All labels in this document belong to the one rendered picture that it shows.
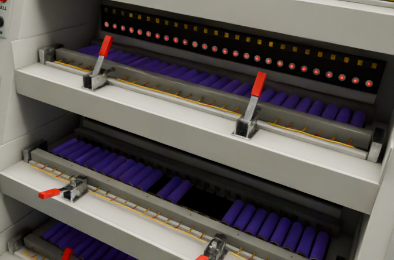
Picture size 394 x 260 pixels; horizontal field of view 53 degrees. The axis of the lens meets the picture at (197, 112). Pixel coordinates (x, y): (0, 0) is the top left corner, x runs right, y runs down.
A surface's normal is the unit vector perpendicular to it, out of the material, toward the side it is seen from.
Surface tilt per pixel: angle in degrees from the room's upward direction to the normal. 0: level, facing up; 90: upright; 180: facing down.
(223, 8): 108
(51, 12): 90
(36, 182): 18
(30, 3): 90
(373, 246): 90
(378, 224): 90
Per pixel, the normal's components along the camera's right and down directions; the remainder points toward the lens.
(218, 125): 0.08, -0.90
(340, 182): -0.46, 0.35
